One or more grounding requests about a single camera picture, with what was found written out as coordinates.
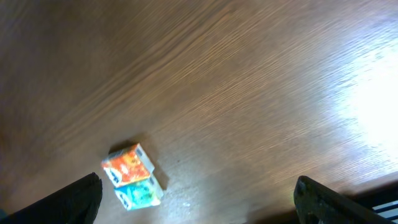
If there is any orange tissue pack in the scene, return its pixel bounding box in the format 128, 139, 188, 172
101, 143, 155, 188

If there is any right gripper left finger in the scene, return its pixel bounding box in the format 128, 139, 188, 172
1, 172, 103, 224

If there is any teal tissue pack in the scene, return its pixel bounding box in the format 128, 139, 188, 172
114, 175, 164, 210

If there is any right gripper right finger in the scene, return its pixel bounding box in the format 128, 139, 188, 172
294, 175, 395, 224

